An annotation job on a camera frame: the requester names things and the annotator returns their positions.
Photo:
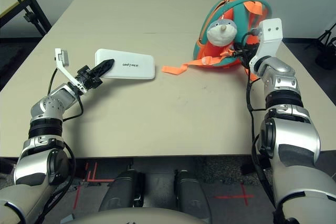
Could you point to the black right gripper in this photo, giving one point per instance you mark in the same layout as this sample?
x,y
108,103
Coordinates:
x,y
248,54

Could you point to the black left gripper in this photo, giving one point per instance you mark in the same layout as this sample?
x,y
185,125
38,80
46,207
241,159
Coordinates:
x,y
88,78

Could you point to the white plastic pencil case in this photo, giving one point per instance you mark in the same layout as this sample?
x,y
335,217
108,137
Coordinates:
x,y
131,64

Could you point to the teal and orange backpack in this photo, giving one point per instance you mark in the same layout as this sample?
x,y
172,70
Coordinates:
x,y
207,51

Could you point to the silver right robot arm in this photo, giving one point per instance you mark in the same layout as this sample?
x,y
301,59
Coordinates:
x,y
281,77

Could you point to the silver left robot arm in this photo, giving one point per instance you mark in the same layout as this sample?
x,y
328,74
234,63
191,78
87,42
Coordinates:
x,y
47,108

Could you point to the grey white plush toy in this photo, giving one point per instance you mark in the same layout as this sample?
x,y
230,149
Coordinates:
x,y
220,35

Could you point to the black equipment bag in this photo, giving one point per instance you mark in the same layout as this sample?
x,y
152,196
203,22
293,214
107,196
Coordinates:
x,y
326,58

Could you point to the black tripod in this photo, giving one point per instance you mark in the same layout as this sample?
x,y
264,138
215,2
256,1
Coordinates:
x,y
326,35

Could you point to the dark grey robot left leg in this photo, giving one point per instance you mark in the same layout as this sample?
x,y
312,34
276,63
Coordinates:
x,y
120,187

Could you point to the dark grey robot leg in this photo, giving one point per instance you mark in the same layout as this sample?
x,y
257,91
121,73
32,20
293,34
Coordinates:
x,y
191,192
120,187

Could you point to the dark grey robot right leg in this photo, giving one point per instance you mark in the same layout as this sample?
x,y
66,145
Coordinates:
x,y
191,192

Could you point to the beige robot torso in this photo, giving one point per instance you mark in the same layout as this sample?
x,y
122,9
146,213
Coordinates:
x,y
131,218

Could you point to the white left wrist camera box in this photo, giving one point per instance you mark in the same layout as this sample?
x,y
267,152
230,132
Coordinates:
x,y
62,57

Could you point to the side table with black frame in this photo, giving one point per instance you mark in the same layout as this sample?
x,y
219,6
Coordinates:
x,y
10,3

